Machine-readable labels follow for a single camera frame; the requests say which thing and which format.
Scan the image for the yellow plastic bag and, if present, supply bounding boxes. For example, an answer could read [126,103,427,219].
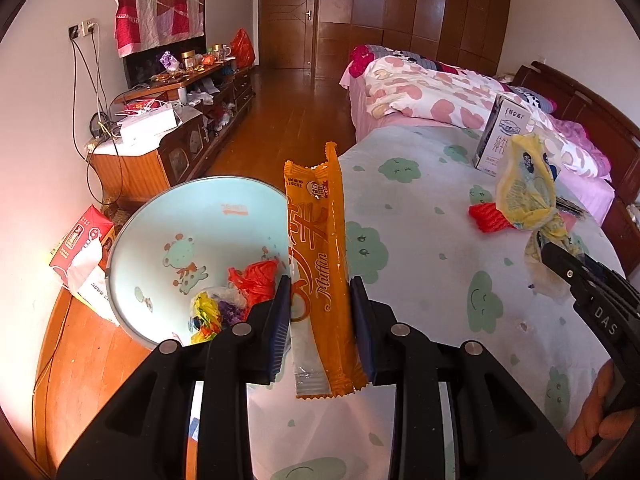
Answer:
[496,134,570,245]

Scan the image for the red knitted cloth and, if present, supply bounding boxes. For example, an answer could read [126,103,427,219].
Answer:
[468,203,513,234]

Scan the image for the orange muffin wrapper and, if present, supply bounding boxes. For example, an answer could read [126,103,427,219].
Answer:
[284,142,368,400]

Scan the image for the red plastic bag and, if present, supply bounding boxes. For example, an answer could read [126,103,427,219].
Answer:
[228,259,279,320]

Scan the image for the light blue trash bin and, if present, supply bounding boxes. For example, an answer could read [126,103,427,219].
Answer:
[105,177,288,349]

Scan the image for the person right hand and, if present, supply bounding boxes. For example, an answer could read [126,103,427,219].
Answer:
[566,360,639,455]

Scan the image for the dark snack packet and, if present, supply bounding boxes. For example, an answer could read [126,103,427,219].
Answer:
[555,196,587,219]

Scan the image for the wooden bed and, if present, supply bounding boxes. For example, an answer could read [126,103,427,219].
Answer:
[340,44,639,272]

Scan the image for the red tissue box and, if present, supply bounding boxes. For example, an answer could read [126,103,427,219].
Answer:
[49,206,118,325]

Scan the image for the white milk carton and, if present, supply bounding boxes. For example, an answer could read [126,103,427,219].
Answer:
[473,93,530,176]

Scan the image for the cloud pattern tablecloth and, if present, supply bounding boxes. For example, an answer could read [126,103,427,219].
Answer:
[247,126,608,479]

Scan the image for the pink heart duvet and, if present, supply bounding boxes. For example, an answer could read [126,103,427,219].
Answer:
[362,55,553,130]

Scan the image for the white box on cabinet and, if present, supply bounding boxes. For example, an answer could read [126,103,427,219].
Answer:
[119,103,178,143]

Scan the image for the wooden tv cabinet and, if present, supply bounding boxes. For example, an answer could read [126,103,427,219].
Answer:
[88,58,255,210]

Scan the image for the wooden wardrobe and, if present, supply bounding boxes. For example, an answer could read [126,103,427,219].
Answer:
[312,0,511,80]

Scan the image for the red bag on cabinet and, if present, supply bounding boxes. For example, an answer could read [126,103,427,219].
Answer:
[230,28,256,70]

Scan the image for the television with cloth cover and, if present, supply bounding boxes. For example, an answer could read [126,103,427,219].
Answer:
[115,0,206,88]

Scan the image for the wooden door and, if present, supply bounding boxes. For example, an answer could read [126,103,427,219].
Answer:
[258,0,316,70]

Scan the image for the wall power socket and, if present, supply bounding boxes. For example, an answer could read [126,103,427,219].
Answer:
[68,20,98,40]

